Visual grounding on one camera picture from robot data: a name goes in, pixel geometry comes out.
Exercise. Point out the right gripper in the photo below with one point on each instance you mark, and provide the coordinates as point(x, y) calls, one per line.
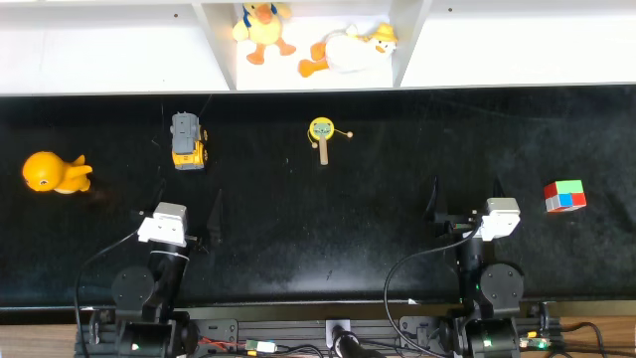
point(452, 223)

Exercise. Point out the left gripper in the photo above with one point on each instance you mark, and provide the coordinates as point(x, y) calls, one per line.
point(198, 242)

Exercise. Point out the grey and yellow toy truck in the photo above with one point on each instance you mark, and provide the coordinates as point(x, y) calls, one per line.
point(186, 136)

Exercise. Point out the yellow rattle drum toy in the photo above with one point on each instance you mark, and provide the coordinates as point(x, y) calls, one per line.
point(321, 129)

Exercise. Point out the yellow rubber duck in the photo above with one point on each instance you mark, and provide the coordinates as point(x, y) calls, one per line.
point(47, 171)

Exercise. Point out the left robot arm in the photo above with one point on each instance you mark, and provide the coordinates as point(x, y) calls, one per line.
point(164, 278)

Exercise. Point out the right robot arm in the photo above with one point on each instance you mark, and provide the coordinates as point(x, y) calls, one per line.
point(497, 288)

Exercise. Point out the many-coloured puzzle cube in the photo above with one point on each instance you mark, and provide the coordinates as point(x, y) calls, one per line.
point(564, 196)

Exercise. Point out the white plush duck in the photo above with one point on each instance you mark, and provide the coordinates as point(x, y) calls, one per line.
point(350, 52)

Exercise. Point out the yellow plush duck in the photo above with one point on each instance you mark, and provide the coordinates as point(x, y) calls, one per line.
point(266, 32)

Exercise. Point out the white shelf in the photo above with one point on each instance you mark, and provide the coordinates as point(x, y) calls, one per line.
point(99, 50)

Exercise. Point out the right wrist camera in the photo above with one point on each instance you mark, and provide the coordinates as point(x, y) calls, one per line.
point(502, 219)

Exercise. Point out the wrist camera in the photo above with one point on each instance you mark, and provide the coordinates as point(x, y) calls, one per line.
point(164, 224)
point(502, 219)

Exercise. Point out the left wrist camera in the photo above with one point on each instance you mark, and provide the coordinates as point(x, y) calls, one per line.
point(164, 224)

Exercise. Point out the mounting rail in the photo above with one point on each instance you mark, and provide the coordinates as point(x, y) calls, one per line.
point(298, 333)

